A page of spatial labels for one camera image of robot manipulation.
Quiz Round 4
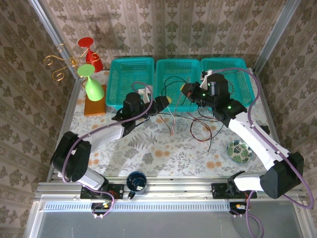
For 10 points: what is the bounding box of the aluminium extrusion frame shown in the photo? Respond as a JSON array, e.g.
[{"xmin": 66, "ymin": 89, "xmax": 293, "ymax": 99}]
[{"xmin": 24, "ymin": 0, "xmax": 313, "ymax": 238}]

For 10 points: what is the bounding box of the dark blue mug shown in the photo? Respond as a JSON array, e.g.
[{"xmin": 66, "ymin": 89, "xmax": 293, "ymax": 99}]
[{"xmin": 126, "ymin": 171, "xmax": 148, "ymax": 200}]

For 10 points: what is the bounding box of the wooden stand base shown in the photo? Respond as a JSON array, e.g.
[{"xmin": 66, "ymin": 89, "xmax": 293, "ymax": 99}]
[{"xmin": 84, "ymin": 84, "xmax": 107, "ymax": 117}]

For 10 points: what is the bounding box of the red plastic goblet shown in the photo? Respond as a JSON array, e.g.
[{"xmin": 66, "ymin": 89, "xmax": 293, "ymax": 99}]
[{"xmin": 78, "ymin": 37, "xmax": 104, "ymax": 73}]

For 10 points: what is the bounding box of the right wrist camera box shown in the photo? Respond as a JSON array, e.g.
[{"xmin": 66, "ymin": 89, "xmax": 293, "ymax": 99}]
[{"xmin": 200, "ymin": 70, "xmax": 214, "ymax": 89}]

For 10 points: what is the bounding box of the bundle of red black wires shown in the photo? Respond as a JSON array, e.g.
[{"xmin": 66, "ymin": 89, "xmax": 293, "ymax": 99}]
[{"xmin": 158, "ymin": 113, "xmax": 225, "ymax": 152}]

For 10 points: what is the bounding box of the grey cable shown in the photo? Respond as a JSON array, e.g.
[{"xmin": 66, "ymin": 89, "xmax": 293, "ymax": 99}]
[{"xmin": 173, "ymin": 77, "xmax": 191, "ymax": 116}]

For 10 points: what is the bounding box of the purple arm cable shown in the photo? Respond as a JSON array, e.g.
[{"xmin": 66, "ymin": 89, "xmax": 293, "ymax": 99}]
[
  {"xmin": 61, "ymin": 81, "xmax": 154, "ymax": 219},
  {"xmin": 215, "ymin": 68, "xmax": 315, "ymax": 238}
]

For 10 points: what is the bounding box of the leaf pattern bowl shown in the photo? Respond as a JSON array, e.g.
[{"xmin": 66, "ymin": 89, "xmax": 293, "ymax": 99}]
[{"xmin": 226, "ymin": 139, "xmax": 253, "ymax": 164}]

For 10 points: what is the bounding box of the green plastic goblet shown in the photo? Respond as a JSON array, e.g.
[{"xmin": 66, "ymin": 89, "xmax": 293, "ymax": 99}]
[{"xmin": 77, "ymin": 63, "xmax": 105, "ymax": 102}]

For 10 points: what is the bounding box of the gold wire glass stand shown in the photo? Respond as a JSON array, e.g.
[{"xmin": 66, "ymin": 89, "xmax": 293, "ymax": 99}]
[{"xmin": 44, "ymin": 44, "xmax": 101, "ymax": 81}]

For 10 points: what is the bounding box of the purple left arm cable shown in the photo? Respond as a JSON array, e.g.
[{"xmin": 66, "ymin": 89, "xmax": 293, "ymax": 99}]
[{"xmin": 61, "ymin": 81, "xmax": 154, "ymax": 219}]

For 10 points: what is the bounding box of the thick red cable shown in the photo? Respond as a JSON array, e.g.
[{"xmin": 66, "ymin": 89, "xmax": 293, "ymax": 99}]
[{"xmin": 189, "ymin": 113, "xmax": 213, "ymax": 142}]

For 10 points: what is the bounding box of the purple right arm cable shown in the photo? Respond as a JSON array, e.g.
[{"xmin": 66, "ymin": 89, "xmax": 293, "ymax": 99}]
[{"xmin": 215, "ymin": 68, "xmax": 315, "ymax": 238}]

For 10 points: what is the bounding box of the teal perforated plastic basket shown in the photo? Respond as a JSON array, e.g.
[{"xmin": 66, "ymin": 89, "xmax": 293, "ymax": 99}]
[
  {"xmin": 155, "ymin": 59, "xmax": 202, "ymax": 113},
  {"xmin": 200, "ymin": 58, "xmax": 256, "ymax": 105},
  {"xmin": 106, "ymin": 57, "xmax": 156, "ymax": 110}
]

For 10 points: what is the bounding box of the grey metal panel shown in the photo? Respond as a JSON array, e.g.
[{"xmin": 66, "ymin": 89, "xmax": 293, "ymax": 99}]
[{"xmin": 29, "ymin": 210, "xmax": 306, "ymax": 238}]

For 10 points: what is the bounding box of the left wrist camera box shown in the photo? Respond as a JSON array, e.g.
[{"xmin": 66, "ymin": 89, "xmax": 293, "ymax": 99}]
[{"xmin": 138, "ymin": 85, "xmax": 152, "ymax": 103}]

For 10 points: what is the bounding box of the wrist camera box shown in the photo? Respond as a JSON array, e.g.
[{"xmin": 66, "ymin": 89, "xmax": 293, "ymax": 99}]
[
  {"xmin": 138, "ymin": 85, "xmax": 152, "ymax": 103},
  {"xmin": 200, "ymin": 70, "xmax": 214, "ymax": 89}
]

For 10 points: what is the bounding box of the white slotted cable duct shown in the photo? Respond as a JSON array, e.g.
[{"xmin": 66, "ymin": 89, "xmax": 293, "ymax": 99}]
[{"xmin": 43, "ymin": 201, "xmax": 232, "ymax": 211}]

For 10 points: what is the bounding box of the red and white cable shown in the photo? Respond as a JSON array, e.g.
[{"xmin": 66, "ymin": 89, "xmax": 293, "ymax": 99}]
[{"xmin": 156, "ymin": 106, "xmax": 178, "ymax": 136}]

